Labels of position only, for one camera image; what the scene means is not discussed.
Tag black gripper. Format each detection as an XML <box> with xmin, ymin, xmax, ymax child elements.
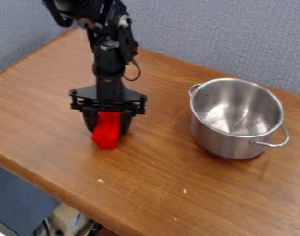
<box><xmin>69</xmin><ymin>74</ymin><xmax>147</xmax><ymax>135</ymax></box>

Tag red plastic block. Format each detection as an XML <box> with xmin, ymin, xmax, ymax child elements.
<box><xmin>91</xmin><ymin>112</ymin><xmax>119</xmax><ymax>149</ymax></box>

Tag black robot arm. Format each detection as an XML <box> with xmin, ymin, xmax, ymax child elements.
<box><xmin>41</xmin><ymin>0</ymin><xmax>147</xmax><ymax>134</ymax></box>

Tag stainless steel pot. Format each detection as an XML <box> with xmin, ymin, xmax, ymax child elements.
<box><xmin>188</xmin><ymin>78</ymin><xmax>290</xmax><ymax>159</ymax></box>

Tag beige box under table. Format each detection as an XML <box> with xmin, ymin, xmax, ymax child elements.
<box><xmin>48</xmin><ymin>204</ymin><xmax>92</xmax><ymax>236</ymax></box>

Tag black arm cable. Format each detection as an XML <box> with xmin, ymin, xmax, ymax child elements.
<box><xmin>120</xmin><ymin>58</ymin><xmax>142</xmax><ymax>83</ymax></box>

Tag black cables under table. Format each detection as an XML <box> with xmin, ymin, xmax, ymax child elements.
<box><xmin>32</xmin><ymin>216</ymin><xmax>52</xmax><ymax>236</ymax></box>

